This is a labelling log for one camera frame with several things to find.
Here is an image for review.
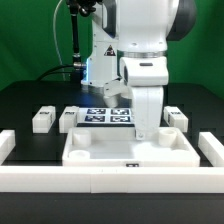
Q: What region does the white desk top tray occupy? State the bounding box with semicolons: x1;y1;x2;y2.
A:
62;127;200;167

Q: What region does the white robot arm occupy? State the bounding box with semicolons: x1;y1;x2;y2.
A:
78;0;196;140

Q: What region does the fiducial marker sheet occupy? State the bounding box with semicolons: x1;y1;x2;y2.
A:
77;108;133;127

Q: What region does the black cable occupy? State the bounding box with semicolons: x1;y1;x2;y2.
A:
35;64;83;83

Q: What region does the white cable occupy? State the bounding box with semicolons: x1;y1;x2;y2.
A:
52;0;67;82

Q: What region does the white U-shaped fence wall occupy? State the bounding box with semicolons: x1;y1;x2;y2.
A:
0;130;224;193

